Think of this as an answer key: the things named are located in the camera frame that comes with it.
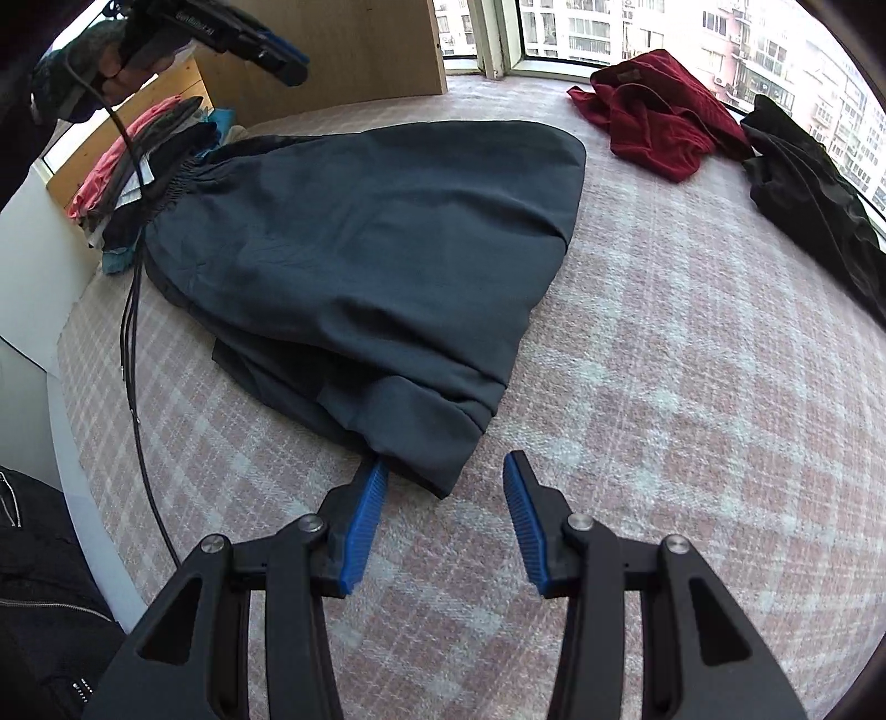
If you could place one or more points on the dark grey shorts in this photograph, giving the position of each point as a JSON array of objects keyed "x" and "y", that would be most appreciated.
[{"x": 360, "y": 263}]

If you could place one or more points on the person's left hand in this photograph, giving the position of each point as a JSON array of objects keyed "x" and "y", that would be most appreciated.
[{"x": 118, "y": 75}]

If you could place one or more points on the wooden panel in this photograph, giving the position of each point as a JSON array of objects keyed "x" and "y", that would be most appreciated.
[{"x": 360, "y": 48}]

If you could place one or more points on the white folded garment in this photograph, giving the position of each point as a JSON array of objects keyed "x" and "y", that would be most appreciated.
[{"x": 131, "y": 187}]

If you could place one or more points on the black jacket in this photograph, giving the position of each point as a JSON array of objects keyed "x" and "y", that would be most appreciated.
[{"x": 41, "y": 609}]

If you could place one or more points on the light wooden board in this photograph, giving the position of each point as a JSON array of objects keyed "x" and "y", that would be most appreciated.
[{"x": 180, "y": 86}]

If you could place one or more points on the black garment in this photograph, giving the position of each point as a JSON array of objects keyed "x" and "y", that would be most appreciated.
[{"x": 810, "y": 194}]

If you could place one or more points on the red garment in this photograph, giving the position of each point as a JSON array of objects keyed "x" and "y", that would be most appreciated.
[{"x": 657, "y": 118}]

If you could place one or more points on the apartment buildings outside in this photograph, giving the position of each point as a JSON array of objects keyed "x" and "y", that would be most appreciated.
[{"x": 761, "y": 48}]

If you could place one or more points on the grey folded garment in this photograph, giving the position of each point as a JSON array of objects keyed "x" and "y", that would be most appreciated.
[{"x": 159, "y": 124}]

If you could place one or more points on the pink folded garment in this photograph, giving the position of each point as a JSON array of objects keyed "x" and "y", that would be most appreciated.
[{"x": 104, "y": 173}]

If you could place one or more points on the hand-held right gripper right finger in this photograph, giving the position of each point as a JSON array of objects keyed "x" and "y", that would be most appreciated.
[{"x": 529, "y": 526}]

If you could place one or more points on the pink plaid bed sheet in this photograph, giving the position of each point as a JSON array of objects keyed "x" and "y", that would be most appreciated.
[{"x": 657, "y": 388}]

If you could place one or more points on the blue striped garment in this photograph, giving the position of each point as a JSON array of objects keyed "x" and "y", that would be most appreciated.
[{"x": 118, "y": 262}]

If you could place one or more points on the white bed frame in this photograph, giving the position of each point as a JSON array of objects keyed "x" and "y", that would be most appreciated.
[{"x": 28, "y": 277}]

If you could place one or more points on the person's left forearm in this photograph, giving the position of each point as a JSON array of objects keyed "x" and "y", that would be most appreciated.
[{"x": 62, "y": 83}]

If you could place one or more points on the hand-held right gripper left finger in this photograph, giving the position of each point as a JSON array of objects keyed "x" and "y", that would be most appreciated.
[{"x": 360, "y": 526}]

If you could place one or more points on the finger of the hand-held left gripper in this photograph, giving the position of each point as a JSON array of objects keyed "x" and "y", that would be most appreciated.
[
  {"x": 284, "y": 71},
  {"x": 277, "y": 43}
]

